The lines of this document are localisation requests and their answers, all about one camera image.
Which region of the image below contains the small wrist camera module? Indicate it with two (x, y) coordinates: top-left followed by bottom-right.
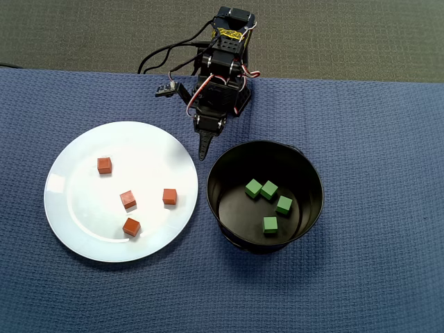
(155, 82), (182, 99)

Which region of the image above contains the blue woven table cloth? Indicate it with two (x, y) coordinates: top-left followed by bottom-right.
(0, 67), (444, 333)

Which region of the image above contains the white round plate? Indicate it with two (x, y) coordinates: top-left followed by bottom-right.
(43, 121), (199, 263)

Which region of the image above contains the thick black cable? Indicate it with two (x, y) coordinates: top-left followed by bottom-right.
(137, 20), (214, 75)

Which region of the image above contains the thin black cable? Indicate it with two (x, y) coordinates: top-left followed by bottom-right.
(142, 40), (211, 76)

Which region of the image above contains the black metal bucket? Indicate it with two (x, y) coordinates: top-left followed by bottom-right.
(206, 139), (325, 255)

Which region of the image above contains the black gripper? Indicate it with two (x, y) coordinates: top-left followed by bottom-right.
(193, 110), (229, 162)

